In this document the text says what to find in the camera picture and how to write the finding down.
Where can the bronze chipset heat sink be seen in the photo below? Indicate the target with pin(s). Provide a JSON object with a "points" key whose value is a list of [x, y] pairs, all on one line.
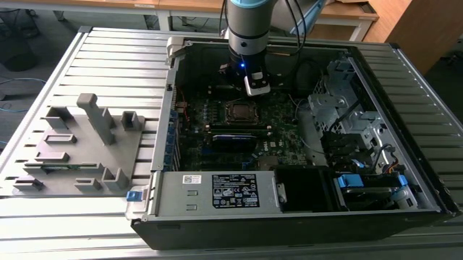
{"points": [[268, 161]]}

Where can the blue case latch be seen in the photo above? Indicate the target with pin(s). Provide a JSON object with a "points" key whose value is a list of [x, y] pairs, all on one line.
{"points": [[132, 196]]}

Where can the hard disk drive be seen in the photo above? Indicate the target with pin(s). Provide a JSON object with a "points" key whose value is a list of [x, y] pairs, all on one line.
{"points": [[367, 199]]}

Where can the black waste bin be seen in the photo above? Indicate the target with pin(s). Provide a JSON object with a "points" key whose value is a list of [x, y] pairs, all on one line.
{"points": [[20, 59]]}

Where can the green motherboard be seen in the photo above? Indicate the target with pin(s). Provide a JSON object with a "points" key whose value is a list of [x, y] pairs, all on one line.
{"points": [[285, 132]]}

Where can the blue plastic tab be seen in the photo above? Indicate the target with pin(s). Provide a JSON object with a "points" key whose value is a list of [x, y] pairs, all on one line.
{"points": [[402, 182]]}

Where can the silver green CPU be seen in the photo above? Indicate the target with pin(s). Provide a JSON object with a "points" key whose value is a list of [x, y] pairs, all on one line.
{"points": [[243, 111]]}

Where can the grey power supply unit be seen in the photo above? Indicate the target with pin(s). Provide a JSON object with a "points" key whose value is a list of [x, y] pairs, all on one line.
{"points": [[173, 195]]}

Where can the grey parts rack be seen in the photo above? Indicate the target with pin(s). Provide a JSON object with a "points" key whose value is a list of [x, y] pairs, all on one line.
{"points": [[87, 162]]}

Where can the black PC case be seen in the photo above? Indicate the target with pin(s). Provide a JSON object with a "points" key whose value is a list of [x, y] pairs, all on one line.
{"points": [[252, 235]]}

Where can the silver metal drive cage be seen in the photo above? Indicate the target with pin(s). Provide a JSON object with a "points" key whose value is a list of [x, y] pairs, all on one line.
{"points": [[325, 104]]}

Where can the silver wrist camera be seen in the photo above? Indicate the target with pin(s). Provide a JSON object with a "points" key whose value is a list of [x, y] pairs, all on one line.
{"points": [[257, 88]]}

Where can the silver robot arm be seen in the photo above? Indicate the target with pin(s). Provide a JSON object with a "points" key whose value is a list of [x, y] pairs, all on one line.
{"points": [[249, 32]]}

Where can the green RAM stick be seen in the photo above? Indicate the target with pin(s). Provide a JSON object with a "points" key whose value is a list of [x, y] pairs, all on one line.
{"points": [[61, 167]]}

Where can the black graphics card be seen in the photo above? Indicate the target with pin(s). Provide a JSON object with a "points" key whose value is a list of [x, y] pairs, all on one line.
{"points": [[232, 145]]}

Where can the wooden desk white legs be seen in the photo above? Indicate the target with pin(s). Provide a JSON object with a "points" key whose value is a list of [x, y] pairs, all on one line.
{"points": [[108, 3], [347, 13]]}

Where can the grey plastic case latch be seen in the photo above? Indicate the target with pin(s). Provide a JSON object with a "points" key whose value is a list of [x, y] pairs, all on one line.
{"points": [[175, 44]]}

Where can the wooden cabinet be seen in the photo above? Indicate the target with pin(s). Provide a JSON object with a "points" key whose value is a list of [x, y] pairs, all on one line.
{"points": [[427, 27]]}

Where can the CPU socket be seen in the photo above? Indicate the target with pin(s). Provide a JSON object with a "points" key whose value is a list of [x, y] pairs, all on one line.
{"points": [[228, 121]]}

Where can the blue disk carrier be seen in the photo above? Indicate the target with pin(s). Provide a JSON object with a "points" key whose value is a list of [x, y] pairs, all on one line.
{"points": [[348, 180]]}

